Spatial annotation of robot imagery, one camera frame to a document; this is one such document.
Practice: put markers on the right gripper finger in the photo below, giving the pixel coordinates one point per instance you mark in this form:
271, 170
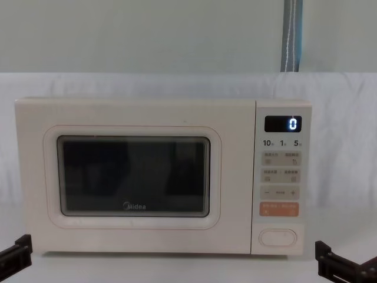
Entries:
325, 259

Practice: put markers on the oven control panel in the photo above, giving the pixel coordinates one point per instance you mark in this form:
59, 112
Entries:
281, 147

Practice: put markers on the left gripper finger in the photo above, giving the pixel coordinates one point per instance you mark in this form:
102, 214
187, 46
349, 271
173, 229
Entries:
20, 250

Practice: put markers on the cream microwave oven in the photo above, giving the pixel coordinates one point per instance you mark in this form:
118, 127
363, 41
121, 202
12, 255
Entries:
132, 115

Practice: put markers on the white curtain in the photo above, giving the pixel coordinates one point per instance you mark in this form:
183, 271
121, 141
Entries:
147, 35

